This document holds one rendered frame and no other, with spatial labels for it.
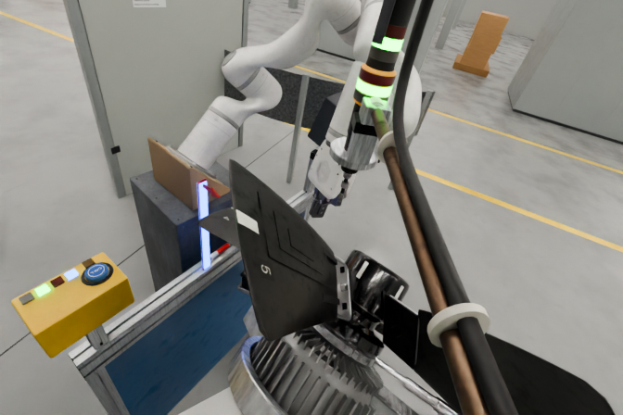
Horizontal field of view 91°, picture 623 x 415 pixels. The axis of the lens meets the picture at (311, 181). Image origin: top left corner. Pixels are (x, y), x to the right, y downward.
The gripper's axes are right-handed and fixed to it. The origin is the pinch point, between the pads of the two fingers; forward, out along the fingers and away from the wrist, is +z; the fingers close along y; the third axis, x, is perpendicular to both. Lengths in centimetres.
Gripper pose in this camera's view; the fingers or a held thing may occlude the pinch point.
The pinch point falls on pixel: (318, 207)
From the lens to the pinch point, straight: 69.3
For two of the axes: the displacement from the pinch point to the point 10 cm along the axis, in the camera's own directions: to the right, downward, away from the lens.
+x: 8.2, 0.4, 5.8
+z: -3.2, 8.6, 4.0
